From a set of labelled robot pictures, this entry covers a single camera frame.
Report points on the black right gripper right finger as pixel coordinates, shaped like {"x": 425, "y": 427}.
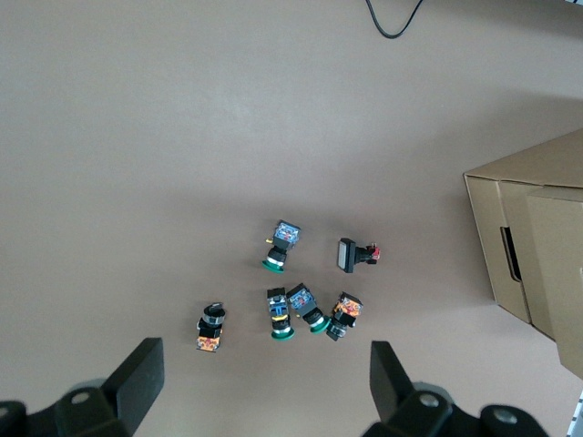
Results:
{"x": 387, "y": 382}

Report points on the brown cardboard box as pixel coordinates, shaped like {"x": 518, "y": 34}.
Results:
{"x": 537, "y": 236}

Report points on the green button yellow blue block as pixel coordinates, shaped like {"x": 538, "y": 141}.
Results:
{"x": 279, "y": 314}

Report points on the black rectangular white-faced button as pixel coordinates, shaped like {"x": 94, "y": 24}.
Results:
{"x": 350, "y": 255}

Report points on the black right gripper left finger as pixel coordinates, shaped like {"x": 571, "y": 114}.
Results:
{"x": 136, "y": 378}

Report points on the green button blue contact block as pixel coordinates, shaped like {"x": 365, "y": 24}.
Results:
{"x": 283, "y": 243}
{"x": 304, "y": 304}

